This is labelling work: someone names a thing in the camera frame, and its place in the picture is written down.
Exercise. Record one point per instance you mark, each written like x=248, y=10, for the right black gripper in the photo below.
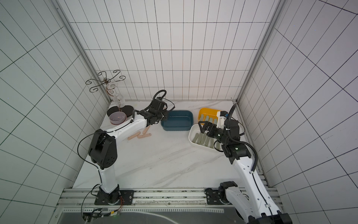
x=209, y=130

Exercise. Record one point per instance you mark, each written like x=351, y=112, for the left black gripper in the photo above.
x=165, y=118

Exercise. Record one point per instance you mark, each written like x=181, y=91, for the yellow storage box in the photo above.
x=218, y=116

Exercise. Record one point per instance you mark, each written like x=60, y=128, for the white storage box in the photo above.
x=196, y=129

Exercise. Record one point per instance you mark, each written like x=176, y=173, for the dark teal storage box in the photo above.
x=178, y=120

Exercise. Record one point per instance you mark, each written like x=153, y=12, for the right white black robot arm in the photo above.
x=256, y=205

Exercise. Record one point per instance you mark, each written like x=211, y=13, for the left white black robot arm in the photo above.
x=103, y=147

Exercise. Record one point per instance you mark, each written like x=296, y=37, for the clear glass on rack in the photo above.
x=119, y=100

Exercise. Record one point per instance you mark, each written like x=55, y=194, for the pink glass bowl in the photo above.
x=117, y=118

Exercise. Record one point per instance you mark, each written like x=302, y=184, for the metal scroll cup rack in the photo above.
x=108, y=83

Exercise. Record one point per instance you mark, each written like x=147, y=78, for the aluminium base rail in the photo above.
x=86, y=199

